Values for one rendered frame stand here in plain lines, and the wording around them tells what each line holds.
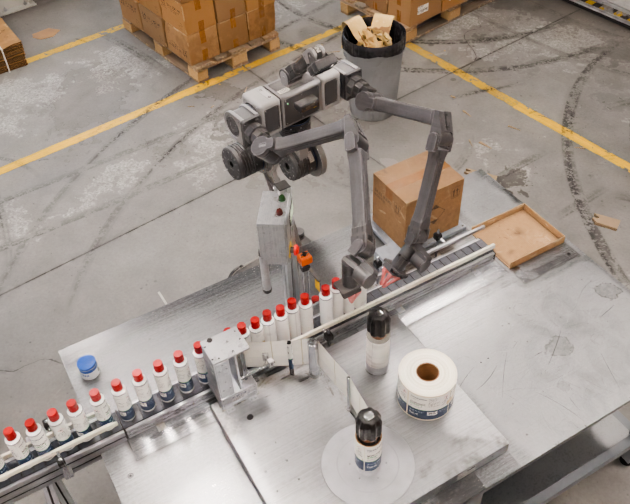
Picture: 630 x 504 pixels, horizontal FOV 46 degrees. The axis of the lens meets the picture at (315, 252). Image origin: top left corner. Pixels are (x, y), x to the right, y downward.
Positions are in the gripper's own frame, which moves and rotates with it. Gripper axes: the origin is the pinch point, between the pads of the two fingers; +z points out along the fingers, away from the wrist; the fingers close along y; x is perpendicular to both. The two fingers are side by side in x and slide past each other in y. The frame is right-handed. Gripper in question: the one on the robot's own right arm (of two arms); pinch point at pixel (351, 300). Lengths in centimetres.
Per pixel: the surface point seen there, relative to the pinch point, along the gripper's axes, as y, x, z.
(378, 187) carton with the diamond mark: 51, 55, 11
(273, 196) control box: -9.5, 32.2, -29.2
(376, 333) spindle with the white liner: 2.6, -11.6, 7.8
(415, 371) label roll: 8.2, -26.7, 16.8
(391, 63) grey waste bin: 176, 215, 68
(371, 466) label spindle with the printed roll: -22, -44, 25
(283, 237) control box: -14.1, 18.4, -23.2
